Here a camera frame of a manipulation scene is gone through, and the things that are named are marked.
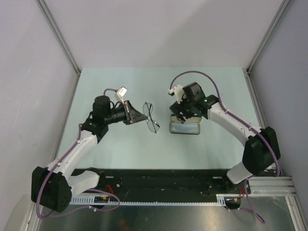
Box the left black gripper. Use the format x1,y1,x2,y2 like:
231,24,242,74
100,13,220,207
104,100,147,125

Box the thin-framed sunglasses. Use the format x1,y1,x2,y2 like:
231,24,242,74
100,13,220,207
143,102,160,133

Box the light blue cleaning cloth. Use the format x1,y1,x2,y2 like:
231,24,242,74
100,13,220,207
170,123,200,134

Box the black glasses case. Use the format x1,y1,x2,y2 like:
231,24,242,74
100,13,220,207
170,114,202,135

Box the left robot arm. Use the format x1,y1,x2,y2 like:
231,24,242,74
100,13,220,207
31,96,147,218

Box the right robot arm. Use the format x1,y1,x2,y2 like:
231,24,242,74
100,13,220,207
168,82,281,193

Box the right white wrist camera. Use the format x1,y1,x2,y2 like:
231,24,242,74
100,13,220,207
168,85,185,104

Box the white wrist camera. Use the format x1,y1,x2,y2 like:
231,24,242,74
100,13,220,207
115,86,128,104
168,85,185,104

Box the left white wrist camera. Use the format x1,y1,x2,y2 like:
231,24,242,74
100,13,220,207
115,86,128,104

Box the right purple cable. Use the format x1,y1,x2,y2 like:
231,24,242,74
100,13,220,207
169,71,282,223

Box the purple cable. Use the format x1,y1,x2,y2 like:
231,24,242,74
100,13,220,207
36,88,121,219
169,71,282,223

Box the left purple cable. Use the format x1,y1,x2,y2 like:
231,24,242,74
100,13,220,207
36,88,121,219

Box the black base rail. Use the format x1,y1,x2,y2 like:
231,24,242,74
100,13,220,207
72,168,282,203

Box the right aluminium frame post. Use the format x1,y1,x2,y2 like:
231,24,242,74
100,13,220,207
247,0,293,70

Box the aluminium frame post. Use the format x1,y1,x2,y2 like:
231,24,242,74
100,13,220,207
247,0,293,70
36,0,81,74

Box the white slotted cable duct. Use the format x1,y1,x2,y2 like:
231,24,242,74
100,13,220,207
69,194,240,206

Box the left aluminium frame post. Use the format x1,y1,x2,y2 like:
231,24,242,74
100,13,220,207
36,0,81,74

